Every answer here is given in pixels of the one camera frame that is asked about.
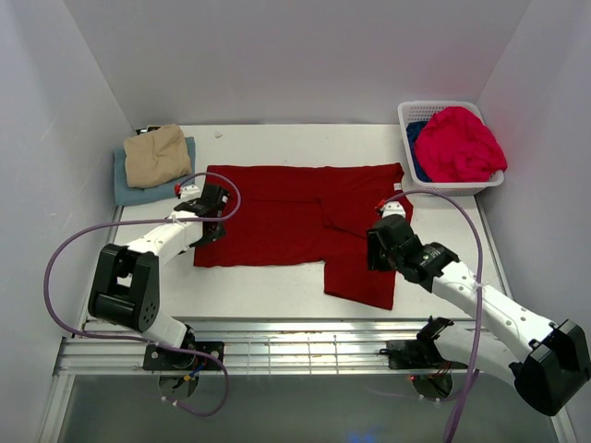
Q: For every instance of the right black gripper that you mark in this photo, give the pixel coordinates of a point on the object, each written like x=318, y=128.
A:
x=374, y=262

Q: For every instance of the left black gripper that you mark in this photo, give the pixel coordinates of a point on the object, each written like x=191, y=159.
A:
x=211, y=239

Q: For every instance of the dark red t shirt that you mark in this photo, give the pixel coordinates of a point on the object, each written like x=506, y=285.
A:
x=294, y=215

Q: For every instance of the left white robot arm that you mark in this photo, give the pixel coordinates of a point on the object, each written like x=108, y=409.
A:
x=126, y=285

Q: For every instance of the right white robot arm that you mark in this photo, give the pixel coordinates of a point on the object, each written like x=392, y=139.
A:
x=546, y=362

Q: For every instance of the folded beige t shirt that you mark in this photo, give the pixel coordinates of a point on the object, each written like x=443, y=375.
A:
x=156, y=157

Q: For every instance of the folded light blue t shirt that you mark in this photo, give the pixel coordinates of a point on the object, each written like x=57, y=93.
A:
x=132, y=196

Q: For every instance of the white plastic basket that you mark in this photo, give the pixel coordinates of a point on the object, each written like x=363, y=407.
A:
x=410, y=112

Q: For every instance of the pink crumpled t shirt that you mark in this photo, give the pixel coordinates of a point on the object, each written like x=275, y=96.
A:
x=456, y=147

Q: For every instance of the dark blue t shirt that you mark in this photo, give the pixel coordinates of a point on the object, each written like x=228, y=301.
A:
x=413, y=131

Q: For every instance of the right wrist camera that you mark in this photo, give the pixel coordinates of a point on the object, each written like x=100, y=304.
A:
x=385, y=209

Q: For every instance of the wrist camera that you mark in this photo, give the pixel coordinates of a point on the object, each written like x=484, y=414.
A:
x=187, y=192
x=385, y=209

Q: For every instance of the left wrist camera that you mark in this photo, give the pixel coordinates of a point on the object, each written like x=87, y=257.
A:
x=187, y=192

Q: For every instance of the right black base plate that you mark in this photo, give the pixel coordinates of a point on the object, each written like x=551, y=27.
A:
x=415, y=354

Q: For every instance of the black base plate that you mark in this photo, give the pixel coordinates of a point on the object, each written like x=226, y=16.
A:
x=158, y=359
x=415, y=354

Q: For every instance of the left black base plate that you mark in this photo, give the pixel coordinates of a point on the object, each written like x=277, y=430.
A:
x=158, y=359

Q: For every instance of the aluminium rail frame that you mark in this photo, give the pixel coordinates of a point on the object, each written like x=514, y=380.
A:
x=301, y=365

